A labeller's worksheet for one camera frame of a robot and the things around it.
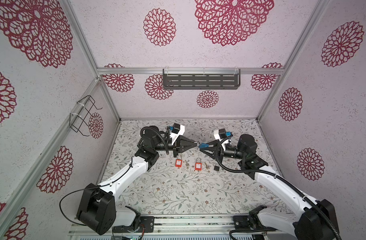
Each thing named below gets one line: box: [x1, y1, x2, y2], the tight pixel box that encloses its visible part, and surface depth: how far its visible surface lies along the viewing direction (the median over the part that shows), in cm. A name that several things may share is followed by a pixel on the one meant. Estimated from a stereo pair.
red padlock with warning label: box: [175, 154, 183, 168], surface depth 96 cm
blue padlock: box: [198, 142, 210, 148], surface depth 66 cm
